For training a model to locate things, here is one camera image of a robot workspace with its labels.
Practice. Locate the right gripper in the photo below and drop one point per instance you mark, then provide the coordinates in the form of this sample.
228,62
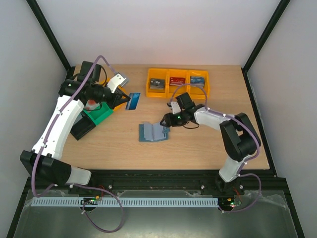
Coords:
169,120

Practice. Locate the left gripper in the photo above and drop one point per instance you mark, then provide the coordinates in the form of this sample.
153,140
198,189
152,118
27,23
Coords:
118,99

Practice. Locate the blue striped credit card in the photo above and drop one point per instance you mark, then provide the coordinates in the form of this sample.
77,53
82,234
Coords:
134,99

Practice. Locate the blue leather card holder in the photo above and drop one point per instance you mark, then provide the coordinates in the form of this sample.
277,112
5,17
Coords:
155,132

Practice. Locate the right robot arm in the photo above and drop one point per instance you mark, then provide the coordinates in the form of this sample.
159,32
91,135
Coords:
240,139

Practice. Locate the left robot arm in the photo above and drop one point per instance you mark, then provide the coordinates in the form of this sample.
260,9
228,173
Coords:
44,160

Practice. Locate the red dotted card stack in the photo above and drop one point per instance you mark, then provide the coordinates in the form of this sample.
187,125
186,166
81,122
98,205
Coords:
91,105

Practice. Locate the black card stack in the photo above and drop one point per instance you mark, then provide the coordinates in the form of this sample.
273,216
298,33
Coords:
157,84

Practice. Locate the yellow bin with red cards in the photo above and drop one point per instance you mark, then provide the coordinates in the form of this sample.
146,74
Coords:
177,73

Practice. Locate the yellow bin with black cards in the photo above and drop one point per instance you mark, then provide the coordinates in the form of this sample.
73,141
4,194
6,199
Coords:
158,73

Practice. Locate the yellow bin with blue cards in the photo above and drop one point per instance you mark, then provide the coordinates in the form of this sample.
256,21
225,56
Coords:
197,92

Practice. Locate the blue card stack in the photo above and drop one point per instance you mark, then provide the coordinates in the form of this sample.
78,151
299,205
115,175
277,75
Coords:
197,81

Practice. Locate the yellow bin left group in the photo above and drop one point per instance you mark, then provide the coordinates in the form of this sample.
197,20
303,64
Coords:
115,94

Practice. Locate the green storage bin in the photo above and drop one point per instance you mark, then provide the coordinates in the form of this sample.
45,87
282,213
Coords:
100,113

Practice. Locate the black storage bin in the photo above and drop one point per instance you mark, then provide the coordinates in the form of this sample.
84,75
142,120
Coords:
82,127

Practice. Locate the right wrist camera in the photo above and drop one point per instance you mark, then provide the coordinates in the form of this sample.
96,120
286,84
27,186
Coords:
175,108

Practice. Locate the grey slotted cable duct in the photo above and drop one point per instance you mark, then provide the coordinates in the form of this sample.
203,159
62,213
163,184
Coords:
125,202

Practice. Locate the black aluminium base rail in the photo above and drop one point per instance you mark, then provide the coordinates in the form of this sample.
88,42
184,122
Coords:
206,182

